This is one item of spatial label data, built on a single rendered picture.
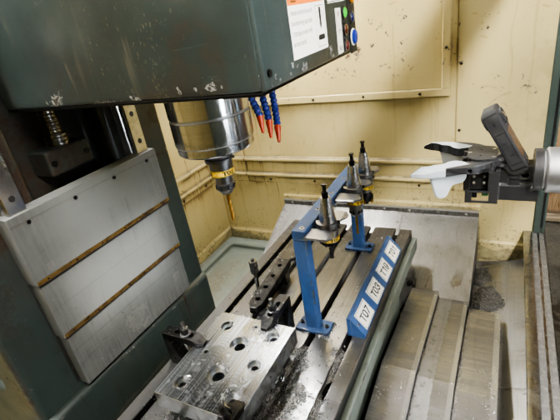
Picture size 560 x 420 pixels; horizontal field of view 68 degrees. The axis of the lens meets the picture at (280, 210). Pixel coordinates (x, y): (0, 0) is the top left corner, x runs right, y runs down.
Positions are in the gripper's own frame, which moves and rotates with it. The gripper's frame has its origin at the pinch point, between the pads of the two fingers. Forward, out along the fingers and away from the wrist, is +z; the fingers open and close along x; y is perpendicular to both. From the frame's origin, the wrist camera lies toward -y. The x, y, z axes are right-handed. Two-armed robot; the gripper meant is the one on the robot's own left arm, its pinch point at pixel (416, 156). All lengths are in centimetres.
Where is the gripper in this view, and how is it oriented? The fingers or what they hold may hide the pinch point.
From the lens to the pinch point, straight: 81.4
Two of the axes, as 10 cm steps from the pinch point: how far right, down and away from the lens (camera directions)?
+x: 4.3, -4.5, 7.8
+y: 1.5, 8.9, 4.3
